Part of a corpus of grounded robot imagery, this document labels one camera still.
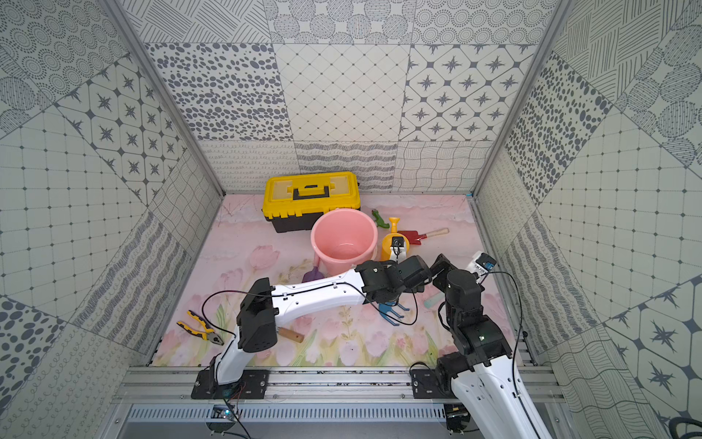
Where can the yellow watering can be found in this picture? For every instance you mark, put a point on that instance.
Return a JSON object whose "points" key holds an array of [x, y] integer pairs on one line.
{"points": [[390, 237]]}

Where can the yellow black toolbox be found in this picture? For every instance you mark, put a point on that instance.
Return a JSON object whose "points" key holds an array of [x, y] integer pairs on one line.
{"points": [[295, 203]]}

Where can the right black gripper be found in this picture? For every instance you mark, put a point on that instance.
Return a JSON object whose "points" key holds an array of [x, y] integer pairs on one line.
{"points": [[441, 263]]}

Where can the green toy tool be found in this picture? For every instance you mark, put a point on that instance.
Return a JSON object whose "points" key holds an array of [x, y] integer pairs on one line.
{"points": [[380, 222]]}

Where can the blue fork yellow handle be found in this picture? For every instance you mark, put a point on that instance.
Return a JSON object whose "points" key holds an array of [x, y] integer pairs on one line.
{"points": [[388, 311]]}

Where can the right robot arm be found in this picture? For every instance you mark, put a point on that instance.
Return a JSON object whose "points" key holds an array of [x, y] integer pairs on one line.
{"points": [[482, 373]]}

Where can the red shovel wooden handle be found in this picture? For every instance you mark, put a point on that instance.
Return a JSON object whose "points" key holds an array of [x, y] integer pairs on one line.
{"points": [[416, 238]]}

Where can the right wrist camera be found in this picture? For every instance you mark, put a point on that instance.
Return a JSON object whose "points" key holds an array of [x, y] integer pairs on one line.
{"points": [[481, 265]]}

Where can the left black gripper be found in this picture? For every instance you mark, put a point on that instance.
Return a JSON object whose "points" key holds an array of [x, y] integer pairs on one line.
{"points": [[420, 269]]}

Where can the green rake wooden handle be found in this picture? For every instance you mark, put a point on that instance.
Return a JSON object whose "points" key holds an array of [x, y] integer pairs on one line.
{"points": [[290, 335]]}

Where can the aluminium mounting rail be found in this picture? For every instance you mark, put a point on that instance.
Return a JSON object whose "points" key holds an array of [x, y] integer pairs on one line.
{"points": [[287, 395]]}

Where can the purple shovel pink handle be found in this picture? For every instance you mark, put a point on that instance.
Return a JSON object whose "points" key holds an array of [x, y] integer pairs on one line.
{"points": [[312, 275]]}

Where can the pink plastic bucket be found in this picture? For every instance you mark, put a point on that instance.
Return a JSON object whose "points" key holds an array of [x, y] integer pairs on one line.
{"points": [[342, 239]]}

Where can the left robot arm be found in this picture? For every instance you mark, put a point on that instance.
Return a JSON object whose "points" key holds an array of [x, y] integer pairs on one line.
{"points": [[267, 307]]}

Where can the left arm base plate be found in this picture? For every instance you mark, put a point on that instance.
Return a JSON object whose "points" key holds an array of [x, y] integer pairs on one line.
{"points": [[251, 386]]}

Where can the yellow black pliers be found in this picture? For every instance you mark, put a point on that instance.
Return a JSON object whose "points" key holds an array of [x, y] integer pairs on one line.
{"points": [[204, 331]]}

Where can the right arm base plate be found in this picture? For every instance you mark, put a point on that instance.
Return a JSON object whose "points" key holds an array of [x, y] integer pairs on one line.
{"points": [[433, 384]]}

